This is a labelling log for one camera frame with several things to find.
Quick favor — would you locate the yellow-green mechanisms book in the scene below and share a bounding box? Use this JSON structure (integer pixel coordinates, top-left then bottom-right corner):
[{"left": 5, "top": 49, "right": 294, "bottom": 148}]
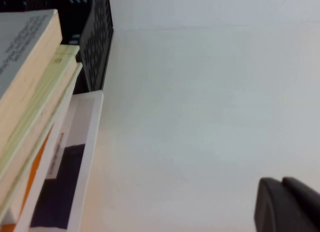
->
[{"left": 0, "top": 44, "right": 84, "bottom": 217}]

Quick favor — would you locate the black perforated book stand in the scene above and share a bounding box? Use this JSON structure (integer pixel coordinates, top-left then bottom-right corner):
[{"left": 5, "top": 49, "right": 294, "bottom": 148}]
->
[{"left": 0, "top": 0, "right": 116, "bottom": 95}]

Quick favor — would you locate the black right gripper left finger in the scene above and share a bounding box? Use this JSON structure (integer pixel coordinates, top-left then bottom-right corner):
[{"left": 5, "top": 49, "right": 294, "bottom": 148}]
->
[{"left": 254, "top": 177, "right": 320, "bottom": 232}]

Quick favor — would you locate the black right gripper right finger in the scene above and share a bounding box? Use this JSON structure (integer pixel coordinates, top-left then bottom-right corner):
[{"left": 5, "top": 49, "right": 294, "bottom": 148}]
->
[{"left": 282, "top": 176, "right": 320, "bottom": 226}]

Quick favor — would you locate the white book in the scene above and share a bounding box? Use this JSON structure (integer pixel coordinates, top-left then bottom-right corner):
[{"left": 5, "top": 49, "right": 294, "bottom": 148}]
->
[{"left": 0, "top": 90, "right": 105, "bottom": 232}]

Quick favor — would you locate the blue DTC book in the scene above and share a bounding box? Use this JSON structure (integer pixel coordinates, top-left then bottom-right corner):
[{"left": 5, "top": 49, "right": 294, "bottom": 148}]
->
[{"left": 0, "top": 9, "right": 64, "bottom": 156}]

